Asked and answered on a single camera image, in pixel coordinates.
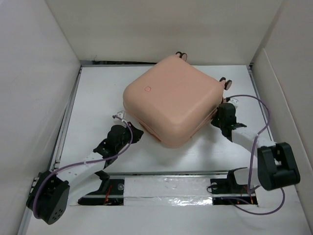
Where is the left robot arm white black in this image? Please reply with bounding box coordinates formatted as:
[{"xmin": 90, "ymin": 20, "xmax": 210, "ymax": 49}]
[{"xmin": 26, "ymin": 122, "xmax": 144, "ymax": 225}]

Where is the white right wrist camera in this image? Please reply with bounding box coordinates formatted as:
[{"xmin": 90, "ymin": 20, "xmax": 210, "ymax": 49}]
[{"xmin": 225, "ymin": 97, "xmax": 239, "ymax": 109}]

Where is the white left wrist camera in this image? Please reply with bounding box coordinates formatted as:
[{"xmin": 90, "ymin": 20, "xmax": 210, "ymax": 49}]
[{"xmin": 112, "ymin": 111, "xmax": 126, "ymax": 121}]

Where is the pink hard-shell suitcase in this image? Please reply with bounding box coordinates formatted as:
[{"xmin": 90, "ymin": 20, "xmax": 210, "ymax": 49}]
[{"xmin": 123, "ymin": 51, "xmax": 232, "ymax": 148}]

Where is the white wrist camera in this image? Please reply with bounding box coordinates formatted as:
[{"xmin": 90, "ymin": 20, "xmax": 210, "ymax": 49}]
[
  {"xmin": 225, "ymin": 97, "xmax": 239, "ymax": 109},
  {"xmin": 112, "ymin": 111, "xmax": 126, "ymax": 121}
]

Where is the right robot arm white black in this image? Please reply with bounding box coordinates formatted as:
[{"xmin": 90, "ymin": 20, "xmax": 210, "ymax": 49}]
[{"xmin": 211, "ymin": 103, "xmax": 301, "ymax": 193}]

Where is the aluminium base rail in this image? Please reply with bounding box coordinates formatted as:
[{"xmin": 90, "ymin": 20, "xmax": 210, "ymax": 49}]
[{"xmin": 29, "ymin": 168, "xmax": 269, "ymax": 206}]

